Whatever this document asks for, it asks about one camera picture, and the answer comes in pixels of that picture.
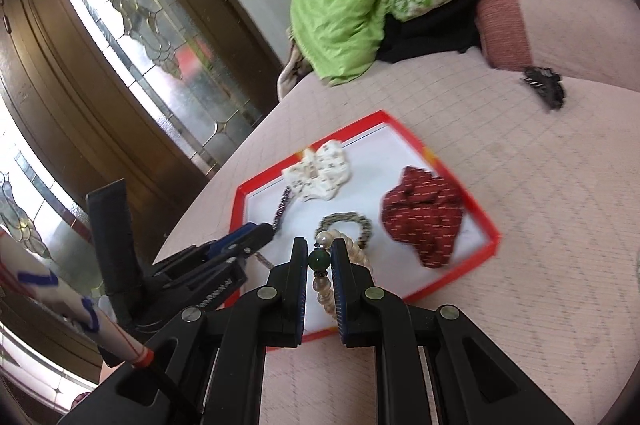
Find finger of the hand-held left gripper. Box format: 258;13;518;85
207;222;258;256
225;225;275;267

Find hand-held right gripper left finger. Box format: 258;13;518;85
55;236;309;425

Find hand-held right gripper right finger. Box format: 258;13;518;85
330;237;576;425

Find purple beaded hair clip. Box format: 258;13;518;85
254;184;294;270

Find pearl bracelet green bead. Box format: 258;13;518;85
310;227;375;326

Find brown beaded bracelet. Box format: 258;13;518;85
315;212;373;251

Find white dotted scrunchie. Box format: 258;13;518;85
281;140;353;202

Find red polka dot scrunchie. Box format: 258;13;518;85
380;165;466;269

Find red box white inside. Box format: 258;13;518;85
231;109;501;346

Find person's left forearm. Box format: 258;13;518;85
0;232;153;368

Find wooden door glass panel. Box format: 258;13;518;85
0;0;288;226
0;100;116;411

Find beige patterned blanket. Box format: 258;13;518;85
276;25;321;101

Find black cloth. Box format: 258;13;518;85
375;0;483;65

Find black hair claw clip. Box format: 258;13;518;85
520;65;566;111

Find pink bolster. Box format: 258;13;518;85
474;0;640;96

